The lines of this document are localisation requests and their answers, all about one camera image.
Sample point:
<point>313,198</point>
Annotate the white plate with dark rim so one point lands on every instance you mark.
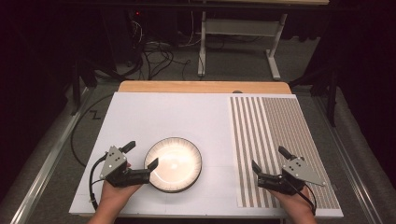
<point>174,163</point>
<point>173,190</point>

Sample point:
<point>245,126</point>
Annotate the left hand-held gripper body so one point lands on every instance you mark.
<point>113,161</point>

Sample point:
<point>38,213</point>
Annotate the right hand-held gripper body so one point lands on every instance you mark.
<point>299,172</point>

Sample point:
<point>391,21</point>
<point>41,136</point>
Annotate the black metal stand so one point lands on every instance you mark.
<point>76,87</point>
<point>332,96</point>

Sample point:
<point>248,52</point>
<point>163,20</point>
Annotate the striped brown and white placemat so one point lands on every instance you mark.
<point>280,140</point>

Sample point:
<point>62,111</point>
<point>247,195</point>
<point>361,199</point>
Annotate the white metal desk frame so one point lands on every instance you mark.
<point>239,27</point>

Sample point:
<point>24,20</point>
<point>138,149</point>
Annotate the person's left hand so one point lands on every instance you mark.
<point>113,196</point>

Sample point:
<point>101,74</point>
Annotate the black device with red light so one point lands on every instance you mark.
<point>137,18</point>

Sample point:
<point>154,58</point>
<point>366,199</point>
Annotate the person's right hand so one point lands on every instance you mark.
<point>299,203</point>

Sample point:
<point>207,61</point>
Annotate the white board sheet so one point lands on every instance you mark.
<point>171,118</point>

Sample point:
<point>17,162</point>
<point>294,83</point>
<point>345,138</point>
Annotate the metal floor rail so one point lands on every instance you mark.
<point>46,169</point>
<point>351,168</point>

